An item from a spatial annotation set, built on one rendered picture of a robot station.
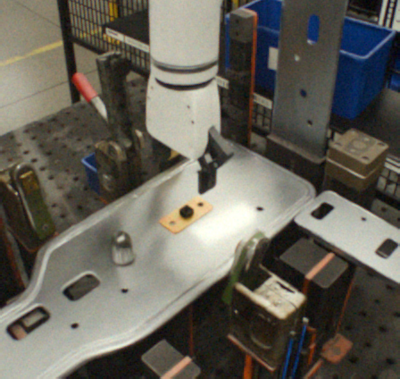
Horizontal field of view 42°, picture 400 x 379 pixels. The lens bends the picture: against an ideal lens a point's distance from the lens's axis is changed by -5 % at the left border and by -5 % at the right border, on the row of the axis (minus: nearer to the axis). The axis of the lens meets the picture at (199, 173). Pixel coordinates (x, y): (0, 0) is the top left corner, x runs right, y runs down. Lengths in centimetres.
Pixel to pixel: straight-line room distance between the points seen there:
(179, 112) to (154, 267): 22
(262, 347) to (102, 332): 21
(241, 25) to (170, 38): 39
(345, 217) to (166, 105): 34
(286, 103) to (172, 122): 32
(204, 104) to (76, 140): 92
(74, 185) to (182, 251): 66
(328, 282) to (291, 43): 39
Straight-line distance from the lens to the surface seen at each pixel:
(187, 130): 68
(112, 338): 69
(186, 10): 60
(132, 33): 134
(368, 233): 83
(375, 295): 115
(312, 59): 89
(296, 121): 96
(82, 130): 159
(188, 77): 64
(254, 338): 73
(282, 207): 85
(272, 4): 121
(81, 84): 90
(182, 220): 81
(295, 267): 79
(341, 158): 89
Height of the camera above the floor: 156
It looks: 38 degrees down
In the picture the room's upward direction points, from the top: straight up
